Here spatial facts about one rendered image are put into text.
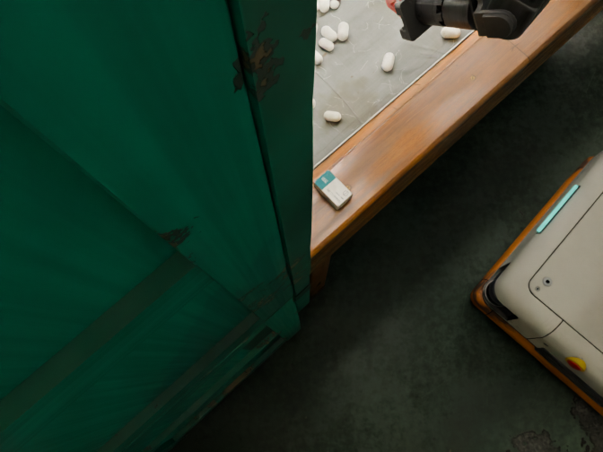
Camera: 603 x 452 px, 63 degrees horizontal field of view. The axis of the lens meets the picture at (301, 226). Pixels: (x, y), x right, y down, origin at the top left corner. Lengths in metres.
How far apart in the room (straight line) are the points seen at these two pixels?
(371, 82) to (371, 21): 0.14
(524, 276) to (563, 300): 0.11
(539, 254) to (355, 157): 0.72
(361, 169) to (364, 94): 0.16
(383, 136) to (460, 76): 0.19
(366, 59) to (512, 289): 0.73
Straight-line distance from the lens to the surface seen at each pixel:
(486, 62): 1.02
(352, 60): 1.00
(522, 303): 1.42
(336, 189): 0.83
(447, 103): 0.95
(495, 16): 0.72
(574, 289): 1.47
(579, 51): 2.14
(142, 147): 0.16
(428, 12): 0.82
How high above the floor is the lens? 1.57
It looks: 75 degrees down
